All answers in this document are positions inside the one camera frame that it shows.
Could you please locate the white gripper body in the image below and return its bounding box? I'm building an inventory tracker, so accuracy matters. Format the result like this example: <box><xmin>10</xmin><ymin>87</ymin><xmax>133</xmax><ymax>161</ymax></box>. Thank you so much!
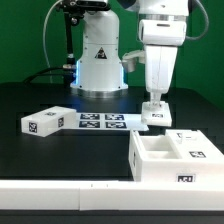
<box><xmin>122</xmin><ymin>19</ymin><xmax>186</xmax><ymax>94</ymax></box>

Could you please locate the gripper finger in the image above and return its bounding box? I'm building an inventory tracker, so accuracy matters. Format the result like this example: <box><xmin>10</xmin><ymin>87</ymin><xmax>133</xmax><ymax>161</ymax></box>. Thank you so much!
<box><xmin>150</xmin><ymin>92</ymin><xmax>162</xmax><ymax>108</ymax></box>

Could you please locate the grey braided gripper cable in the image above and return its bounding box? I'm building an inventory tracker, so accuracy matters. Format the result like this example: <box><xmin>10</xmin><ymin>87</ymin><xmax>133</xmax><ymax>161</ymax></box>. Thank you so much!
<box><xmin>184</xmin><ymin>0</ymin><xmax>210</xmax><ymax>42</ymax></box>

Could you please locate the black cable bundle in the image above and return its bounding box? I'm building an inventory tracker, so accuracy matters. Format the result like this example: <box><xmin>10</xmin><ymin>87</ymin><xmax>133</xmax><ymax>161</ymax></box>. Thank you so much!
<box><xmin>22</xmin><ymin>65</ymin><xmax>78</xmax><ymax>84</ymax></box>

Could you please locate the white front obstacle rail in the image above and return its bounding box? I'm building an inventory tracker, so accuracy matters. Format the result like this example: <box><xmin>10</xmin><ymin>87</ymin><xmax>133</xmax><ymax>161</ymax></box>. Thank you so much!
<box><xmin>0</xmin><ymin>180</ymin><xmax>224</xmax><ymax>211</ymax></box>

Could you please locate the white cable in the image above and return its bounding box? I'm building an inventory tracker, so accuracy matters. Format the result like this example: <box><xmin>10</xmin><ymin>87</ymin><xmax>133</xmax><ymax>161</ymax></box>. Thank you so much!
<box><xmin>42</xmin><ymin>0</ymin><xmax>64</xmax><ymax>84</ymax></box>

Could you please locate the white door panel with knob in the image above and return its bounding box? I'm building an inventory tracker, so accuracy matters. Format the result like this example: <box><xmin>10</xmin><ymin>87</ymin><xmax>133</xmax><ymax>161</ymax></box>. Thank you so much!
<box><xmin>165</xmin><ymin>129</ymin><xmax>224</xmax><ymax>161</ymax></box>

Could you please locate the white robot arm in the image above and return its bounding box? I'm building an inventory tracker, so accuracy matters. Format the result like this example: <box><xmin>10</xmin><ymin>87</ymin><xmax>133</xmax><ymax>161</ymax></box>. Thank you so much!
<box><xmin>72</xmin><ymin>0</ymin><xmax>189</xmax><ymax>108</ymax></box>

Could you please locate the white block with tags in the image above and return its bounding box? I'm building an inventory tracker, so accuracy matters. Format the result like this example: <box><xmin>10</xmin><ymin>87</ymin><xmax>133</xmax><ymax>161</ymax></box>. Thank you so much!
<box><xmin>21</xmin><ymin>106</ymin><xmax>77</xmax><ymax>137</ymax></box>

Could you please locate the white base tag sheet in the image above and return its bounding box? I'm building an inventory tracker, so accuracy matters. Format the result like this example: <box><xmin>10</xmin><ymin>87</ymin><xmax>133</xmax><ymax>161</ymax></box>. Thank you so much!
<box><xmin>64</xmin><ymin>113</ymin><xmax>149</xmax><ymax>131</ymax></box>

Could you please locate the white cabinet body box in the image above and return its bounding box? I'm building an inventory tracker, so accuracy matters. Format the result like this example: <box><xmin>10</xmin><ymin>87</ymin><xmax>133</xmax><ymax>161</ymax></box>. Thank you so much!
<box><xmin>128</xmin><ymin>131</ymin><xmax>224</xmax><ymax>184</ymax></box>

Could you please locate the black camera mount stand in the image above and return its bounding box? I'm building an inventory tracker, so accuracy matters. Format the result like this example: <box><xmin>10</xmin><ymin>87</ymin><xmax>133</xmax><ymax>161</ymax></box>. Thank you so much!
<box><xmin>56</xmin><ymin>0</ymin><xmax>110</xmax><ymax>67</ymax></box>

